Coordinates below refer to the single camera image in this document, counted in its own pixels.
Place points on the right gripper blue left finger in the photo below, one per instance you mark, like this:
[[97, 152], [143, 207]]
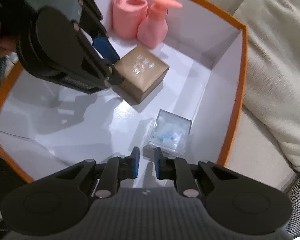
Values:
[[115, 170]]

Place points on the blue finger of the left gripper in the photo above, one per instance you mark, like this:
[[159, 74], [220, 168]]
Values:
[[104, 47]]

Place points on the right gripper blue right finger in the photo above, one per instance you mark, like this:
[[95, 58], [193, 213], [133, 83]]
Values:
[[177, 170]]

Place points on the clear plastic cube box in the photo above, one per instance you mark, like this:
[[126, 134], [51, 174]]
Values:
[[170, 132]]

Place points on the pink cylindrical cup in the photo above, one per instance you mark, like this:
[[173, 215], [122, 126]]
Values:
[[127, 16]]

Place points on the brown cube box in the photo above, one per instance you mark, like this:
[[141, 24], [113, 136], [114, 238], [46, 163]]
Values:
[[142, 72]]

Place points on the orange cardboard box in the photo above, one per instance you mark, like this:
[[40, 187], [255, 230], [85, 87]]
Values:
[[45, 127]]

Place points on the beige sofa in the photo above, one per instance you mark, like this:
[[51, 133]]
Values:
[[255, 151]]

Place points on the beige cushion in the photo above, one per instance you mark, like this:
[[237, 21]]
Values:
[[273, 77]]

